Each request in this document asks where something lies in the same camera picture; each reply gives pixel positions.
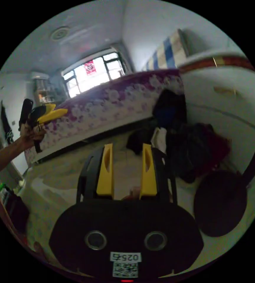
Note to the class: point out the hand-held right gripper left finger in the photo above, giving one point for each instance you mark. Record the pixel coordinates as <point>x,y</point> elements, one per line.
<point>105,174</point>

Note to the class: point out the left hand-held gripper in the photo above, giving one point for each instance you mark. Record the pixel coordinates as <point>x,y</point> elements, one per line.
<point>35,120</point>

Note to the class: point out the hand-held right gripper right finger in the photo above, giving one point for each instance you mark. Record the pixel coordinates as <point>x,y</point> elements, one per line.
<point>148,176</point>

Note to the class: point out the person's left forearm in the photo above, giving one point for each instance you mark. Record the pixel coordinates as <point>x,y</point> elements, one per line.
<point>6,154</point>

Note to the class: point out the person's left hand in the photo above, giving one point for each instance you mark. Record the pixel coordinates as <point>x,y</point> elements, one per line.
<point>31,136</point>

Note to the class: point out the shelf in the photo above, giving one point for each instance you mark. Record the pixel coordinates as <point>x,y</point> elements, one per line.
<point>44,88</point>

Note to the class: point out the dark hanging garment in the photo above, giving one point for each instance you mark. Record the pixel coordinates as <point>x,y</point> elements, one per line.
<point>8,126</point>

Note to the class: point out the bed with pale printed sheet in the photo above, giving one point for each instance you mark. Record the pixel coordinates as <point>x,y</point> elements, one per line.
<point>58,179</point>

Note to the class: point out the pile of clothes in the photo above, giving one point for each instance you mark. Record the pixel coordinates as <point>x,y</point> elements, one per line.
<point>185,146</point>

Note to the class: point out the window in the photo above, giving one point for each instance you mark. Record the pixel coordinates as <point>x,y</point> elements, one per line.
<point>89,75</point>

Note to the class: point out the purple floral folded quilt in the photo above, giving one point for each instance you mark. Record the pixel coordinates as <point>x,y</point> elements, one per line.
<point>109,106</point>

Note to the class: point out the dark round cushion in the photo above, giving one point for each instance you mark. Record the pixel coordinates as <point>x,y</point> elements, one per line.
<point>220,203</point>

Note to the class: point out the round ceiling lamp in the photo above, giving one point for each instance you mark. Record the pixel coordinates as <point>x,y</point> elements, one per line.
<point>60,33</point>

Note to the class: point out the blue beige striped board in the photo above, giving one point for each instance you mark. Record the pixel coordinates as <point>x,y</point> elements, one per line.
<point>167,50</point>

